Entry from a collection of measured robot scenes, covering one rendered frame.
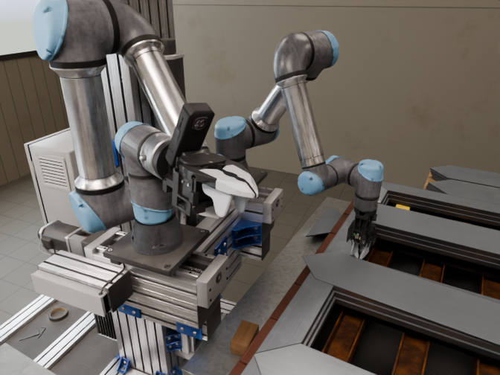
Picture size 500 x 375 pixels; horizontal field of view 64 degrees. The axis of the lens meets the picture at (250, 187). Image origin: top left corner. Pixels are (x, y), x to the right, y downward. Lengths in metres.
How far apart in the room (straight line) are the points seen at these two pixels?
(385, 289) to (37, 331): 1.67
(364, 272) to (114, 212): 0.81
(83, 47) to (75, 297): 0.69
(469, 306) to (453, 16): 2.72
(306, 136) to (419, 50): 2.62
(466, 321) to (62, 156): 1.33
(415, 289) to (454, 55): 2.64
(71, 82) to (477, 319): 1.21
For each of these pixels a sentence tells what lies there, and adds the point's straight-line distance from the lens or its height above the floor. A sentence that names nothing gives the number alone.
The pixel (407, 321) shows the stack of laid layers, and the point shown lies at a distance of 1.31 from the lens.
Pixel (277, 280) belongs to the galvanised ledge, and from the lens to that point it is 1.62.
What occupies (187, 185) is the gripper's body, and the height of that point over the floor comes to 1.43.
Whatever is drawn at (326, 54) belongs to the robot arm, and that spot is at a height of 1.52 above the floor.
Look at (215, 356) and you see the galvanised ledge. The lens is 1.35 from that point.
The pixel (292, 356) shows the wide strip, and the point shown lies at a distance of 1.10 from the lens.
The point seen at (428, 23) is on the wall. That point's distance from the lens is 3.73.
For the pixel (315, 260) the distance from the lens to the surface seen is 1.42.
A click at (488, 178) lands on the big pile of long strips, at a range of 2.37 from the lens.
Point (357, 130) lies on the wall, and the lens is 3.92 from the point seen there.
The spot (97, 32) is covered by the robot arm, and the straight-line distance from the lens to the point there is 0.94.
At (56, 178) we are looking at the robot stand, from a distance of 1.52.
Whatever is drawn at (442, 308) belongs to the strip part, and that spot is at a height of 0.87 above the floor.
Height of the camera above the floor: 1.69
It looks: 26 degrees down
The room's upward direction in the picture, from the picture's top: straight up
